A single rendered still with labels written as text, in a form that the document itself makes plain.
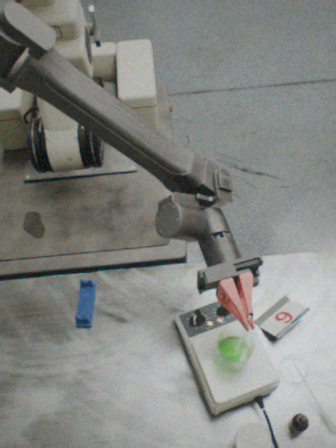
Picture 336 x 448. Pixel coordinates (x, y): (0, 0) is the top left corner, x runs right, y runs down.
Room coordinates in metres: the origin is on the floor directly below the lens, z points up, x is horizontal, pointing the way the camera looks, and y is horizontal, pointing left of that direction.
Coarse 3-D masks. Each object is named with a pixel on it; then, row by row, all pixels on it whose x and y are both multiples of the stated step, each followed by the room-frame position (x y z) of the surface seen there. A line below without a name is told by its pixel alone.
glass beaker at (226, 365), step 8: (224, 328) 0.26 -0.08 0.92; (232, 328) 0.26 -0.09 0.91; (240, 328) 0.26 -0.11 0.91; (224, 336) 0.26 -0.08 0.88; (240, 336) 0.26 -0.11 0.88; (248, 336) 0.25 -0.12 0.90; (256, 336) 0.24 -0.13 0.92; (248, 344) 0.25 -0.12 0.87; (216, 352) 0.24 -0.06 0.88; (216, 360) 0.23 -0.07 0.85; (224, 360) 0.21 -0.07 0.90; (248, 360) 0.21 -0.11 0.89; (224, 368) 0.21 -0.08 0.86; (232, 368) 0.21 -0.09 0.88; (240, 368) 0.21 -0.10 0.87
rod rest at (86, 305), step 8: (80, 280) 0.43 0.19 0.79; (88, 280) 0.43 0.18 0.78; (80, 288) 0.43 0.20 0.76; (88, 288) 0.43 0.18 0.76; (96, 288) 0.43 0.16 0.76; (80, 296) 0.41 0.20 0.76; (88, 296) 0.41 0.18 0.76; (80, 304) 0.39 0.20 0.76; (88, 304) 0.39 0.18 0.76; (80, 312) 0.37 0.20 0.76; (88, 312) 0.37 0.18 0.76; (80, 320) 0.35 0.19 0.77; (88, 320) 0.35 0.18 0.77
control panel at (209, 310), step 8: (208, 304) 0.36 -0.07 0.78; (216, 304) 0.36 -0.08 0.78; (184, 312) 0.35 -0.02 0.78; (192, 312) 0.35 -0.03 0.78; (208, 312) 0.34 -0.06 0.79; (216, 312) 0.34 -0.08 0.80; (184, 320) 0.33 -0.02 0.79; (208, 320) 0.32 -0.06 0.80; (216, 320) 0.32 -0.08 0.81; (224, 320) 0.31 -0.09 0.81; (232, 320) 0.31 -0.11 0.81; (184, 328) 0.31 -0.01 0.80; (192, 328) 0.31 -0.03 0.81; (200, 328) 0.30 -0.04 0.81; (208, 328) 0.30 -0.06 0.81; (192, 336) 0.29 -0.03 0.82
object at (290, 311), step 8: (288, 304) 0.36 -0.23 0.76; (296, 304) 0.35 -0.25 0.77; (280, 312) 0.34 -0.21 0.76; (288, 312) 0.33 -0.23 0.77; (296, 312) 0.33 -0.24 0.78; (272, 320) 0.32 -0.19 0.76; (280, 320) 0.32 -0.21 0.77; (288, 320) 0.31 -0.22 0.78; (272, 328) 0.30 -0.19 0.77; (280, 328) 0.30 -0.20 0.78
